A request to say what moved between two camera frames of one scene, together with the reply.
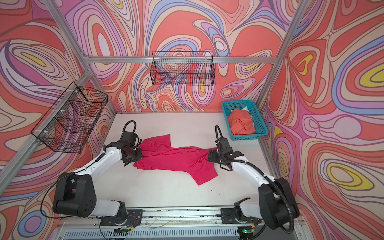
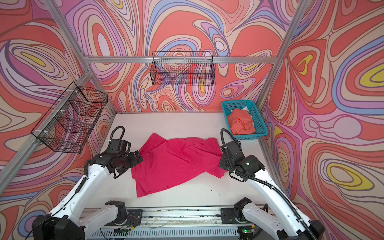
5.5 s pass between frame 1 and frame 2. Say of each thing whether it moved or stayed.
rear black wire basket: stayed
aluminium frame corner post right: stayed
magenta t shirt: moved
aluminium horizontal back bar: stayed
